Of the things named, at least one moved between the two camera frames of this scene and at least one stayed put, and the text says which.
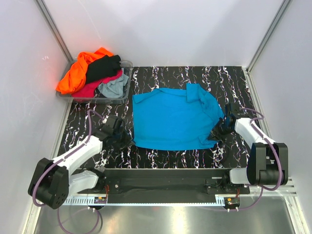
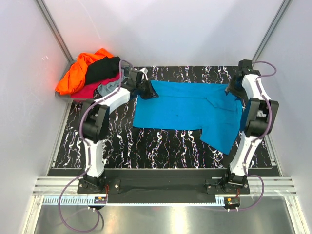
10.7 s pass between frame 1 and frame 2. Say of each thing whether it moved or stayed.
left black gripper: moved
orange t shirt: stayed
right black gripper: moved
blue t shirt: moved
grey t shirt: stayed
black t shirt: stayed
